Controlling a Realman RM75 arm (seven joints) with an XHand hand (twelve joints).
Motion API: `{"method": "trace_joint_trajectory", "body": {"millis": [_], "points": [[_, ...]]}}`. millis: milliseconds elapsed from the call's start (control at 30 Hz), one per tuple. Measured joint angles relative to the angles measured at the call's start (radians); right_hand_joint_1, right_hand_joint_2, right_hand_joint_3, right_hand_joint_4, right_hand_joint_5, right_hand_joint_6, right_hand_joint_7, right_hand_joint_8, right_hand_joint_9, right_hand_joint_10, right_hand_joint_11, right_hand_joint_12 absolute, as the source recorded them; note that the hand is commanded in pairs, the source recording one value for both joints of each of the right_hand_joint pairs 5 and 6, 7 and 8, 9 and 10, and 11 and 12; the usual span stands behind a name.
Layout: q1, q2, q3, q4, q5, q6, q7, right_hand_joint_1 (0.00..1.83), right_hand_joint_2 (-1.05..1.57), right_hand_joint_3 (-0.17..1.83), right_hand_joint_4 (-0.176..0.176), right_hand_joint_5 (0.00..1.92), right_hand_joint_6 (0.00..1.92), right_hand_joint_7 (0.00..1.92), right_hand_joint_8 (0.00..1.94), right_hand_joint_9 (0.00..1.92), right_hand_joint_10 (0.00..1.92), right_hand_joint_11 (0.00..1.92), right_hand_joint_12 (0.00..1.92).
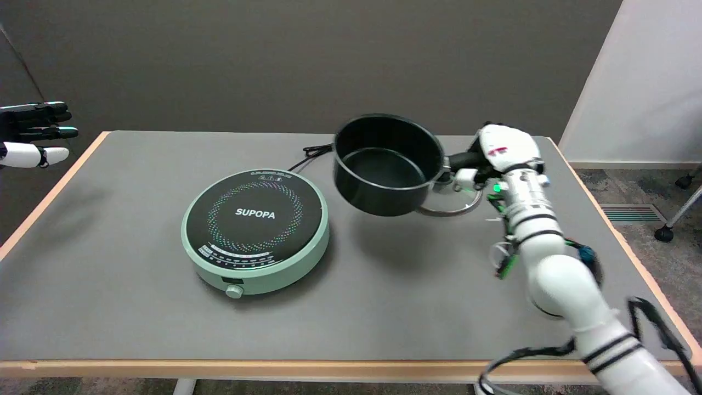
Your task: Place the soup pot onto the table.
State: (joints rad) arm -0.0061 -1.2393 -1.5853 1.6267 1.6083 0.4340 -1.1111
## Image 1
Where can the glass lid with black knob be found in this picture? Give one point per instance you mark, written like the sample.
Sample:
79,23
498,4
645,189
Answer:
458,202

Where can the floor vent grille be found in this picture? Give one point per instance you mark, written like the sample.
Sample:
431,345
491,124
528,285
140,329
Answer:
630,214

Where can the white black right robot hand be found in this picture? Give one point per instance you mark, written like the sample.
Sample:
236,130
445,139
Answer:
507,145

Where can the chair leg with black caster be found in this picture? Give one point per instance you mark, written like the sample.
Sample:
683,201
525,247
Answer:
664,234
684,181

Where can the green round induction cooker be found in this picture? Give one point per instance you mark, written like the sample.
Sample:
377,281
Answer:
255,219

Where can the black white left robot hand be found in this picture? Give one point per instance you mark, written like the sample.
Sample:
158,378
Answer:
22,154

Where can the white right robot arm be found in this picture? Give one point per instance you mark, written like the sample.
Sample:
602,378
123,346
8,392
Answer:
559,280

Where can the white table leg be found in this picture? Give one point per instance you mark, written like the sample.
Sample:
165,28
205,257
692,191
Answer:
184,387

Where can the black soup pot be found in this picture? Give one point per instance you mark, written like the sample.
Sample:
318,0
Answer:
373,189

